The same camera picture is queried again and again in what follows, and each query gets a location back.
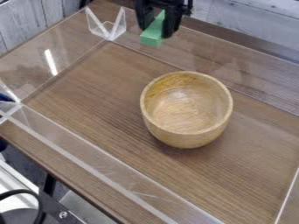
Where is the metal bracket with screw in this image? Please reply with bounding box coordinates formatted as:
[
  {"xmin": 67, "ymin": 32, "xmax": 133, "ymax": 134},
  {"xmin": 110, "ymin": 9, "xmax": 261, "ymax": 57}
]
[{"xmin": 39, "ymin": 192, "xmax": 87, "ymax": 224}]

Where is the brown wooden bowl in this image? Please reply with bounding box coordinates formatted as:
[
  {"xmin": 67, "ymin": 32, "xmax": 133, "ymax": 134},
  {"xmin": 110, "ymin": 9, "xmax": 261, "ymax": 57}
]
[{"xmin": 141, "ymin": 71, "xmax": 234, "ymax": 149}]

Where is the black table leg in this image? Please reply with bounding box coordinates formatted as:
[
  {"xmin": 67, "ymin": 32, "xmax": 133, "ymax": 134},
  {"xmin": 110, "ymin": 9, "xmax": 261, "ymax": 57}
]
[{"xmin": 43, "ymin": 174, "xmax": 57, "ymax": 196}]

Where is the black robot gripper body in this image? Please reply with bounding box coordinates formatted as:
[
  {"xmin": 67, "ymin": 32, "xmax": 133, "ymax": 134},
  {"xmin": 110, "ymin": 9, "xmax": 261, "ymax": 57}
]
[{"xmin": 135, "ymin": 0, "xmax": 194, "ymax": 15}]

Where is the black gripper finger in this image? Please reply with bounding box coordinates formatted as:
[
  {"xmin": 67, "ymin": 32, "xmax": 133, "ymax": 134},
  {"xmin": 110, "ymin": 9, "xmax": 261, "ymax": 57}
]
[
  {"xmin": 164, "ymin": 6, "xmax": 184, "ymax": 39},
  {"xmin": 135, "ymin": 3, "xmax": 155, "ymax": 30}
]

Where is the green rectangular block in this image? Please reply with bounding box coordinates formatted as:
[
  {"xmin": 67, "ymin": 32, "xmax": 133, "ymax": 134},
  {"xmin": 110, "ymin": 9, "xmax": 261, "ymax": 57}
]
[{"xmin": 141, "ymin": 11, "xmax": 165, "ymax": 47}]

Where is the black cable loop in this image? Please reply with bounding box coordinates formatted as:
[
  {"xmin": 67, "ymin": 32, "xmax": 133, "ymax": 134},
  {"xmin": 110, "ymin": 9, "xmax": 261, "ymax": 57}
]
[{"xmin": 0, "ymin": 188, "xmax": 49, "ymax": 224}]

